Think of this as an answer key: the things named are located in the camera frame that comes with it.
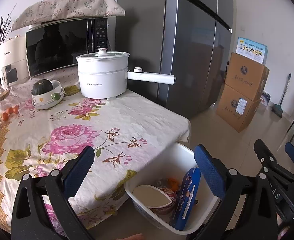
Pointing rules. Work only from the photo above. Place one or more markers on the grey refrigerator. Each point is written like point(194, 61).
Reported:
point(189, 39)

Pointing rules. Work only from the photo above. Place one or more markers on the glass jar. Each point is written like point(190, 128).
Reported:
point(7, 100)

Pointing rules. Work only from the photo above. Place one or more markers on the floral microwave cover cloth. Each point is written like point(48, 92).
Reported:
point(54, 10)

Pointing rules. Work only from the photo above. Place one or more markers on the cardboard box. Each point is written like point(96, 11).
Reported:
point(236, 109)
point(246, 76)

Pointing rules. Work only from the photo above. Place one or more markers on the orange peel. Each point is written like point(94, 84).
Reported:
point(173, 184)

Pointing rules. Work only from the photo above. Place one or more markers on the blue white product box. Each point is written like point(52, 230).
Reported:
point(252, 50)

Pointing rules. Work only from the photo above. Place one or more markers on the upper cardboard box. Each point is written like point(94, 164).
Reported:
point(246, 76)

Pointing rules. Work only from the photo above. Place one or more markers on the white electric cooking pot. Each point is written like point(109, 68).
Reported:
point(104, 74)

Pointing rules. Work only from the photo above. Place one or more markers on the dark green pumpkin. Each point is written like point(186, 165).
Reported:
point(41, 87)

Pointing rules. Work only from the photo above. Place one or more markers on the broom with dustpan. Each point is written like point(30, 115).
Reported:
point(277, 108)

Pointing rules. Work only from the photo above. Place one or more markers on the red instant noodle cup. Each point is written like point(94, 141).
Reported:
point(158, 197)

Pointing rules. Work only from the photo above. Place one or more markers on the white bowl green handle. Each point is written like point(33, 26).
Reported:
point(49, 96)

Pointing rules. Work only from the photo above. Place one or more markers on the floral tablecloth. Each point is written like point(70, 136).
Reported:
point(126, 134)

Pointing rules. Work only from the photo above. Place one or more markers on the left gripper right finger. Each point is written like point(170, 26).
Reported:
point(246, 209)

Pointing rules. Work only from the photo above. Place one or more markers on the white kitchen appliance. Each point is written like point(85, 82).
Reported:
point(13, 63)

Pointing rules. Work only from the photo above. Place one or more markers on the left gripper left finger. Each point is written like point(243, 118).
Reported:
point(30, 219)

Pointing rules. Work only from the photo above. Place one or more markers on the blue biscuit box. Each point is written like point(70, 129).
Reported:
point(186, 198)

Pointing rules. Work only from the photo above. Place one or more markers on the black microwave oven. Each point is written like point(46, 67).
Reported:
point(56, 45)

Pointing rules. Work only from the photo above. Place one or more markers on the lower cardboard box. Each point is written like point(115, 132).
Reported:
point(236, 109)

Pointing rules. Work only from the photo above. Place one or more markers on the white trash bin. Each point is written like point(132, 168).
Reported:
point(173, 162)

